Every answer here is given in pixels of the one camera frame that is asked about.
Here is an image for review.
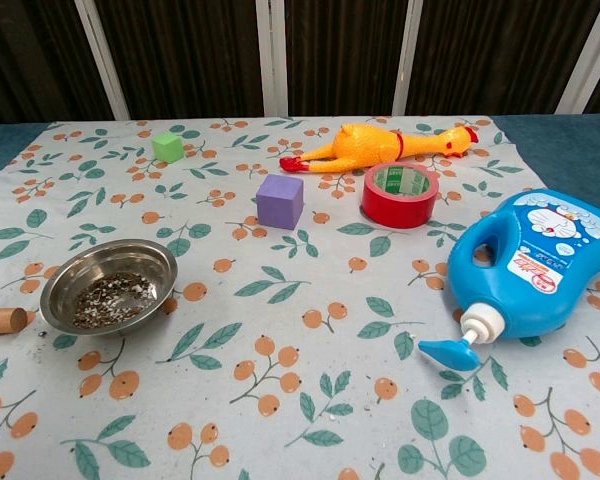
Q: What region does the floral print tablecloth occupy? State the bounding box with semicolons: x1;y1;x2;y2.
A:
0;115;600;480

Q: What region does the green foam cube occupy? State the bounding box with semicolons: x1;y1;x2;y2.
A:
150;132;186;164

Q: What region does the red tape roll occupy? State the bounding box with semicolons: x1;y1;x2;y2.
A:
360;161;440;231

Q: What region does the yellow rubber chicken toy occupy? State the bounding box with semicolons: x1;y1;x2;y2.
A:
278;122;482;176

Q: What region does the blue pump detergent bottle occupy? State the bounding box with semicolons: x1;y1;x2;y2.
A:
417;188;600;373

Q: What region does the purple foam cube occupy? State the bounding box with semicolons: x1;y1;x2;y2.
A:
255;173;305;232

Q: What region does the wooden rolling pin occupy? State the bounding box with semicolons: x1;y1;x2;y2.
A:
0;306;28;338

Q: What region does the stainless steel bowl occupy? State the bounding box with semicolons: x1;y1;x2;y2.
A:
39;238;180;338

